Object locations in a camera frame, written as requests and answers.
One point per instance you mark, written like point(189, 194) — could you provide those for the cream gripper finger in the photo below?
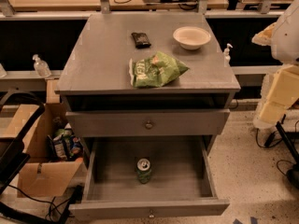
point(263, 38)

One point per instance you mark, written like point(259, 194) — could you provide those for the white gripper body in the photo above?
point(287, 36)

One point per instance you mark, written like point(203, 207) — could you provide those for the green soda can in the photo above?
point(143, 169)

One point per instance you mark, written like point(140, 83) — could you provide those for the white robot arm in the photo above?
point(285, 36)

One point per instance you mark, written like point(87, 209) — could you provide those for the closed grey top drawer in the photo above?
point(142, 123)

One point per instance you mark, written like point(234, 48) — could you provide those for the grey drawer cabinet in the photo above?
point(96, 76)

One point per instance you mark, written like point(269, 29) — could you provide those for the open grey middle drawer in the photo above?
point(181, 183)

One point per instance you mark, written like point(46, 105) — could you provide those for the small white pump bottle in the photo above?
point(226, 53)

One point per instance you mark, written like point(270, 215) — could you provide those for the white paper bowl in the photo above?
point(191, 38)

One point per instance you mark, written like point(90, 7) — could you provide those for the black stand at right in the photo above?
point(289, 139)

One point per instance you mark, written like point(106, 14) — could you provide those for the green chip bag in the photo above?
point(155, 71)

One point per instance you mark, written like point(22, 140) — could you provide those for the black snack packet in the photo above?
point(141, 40)

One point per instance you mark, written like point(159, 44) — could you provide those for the snack packets in box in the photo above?
point(65, 145)

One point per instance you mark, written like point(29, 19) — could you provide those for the clear sanitizer bottle left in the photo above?
point(41, 67)

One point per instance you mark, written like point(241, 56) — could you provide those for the brown cardboard box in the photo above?
point(42, 175)

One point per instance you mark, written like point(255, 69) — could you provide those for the black frame at left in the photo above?
point(12, 159)

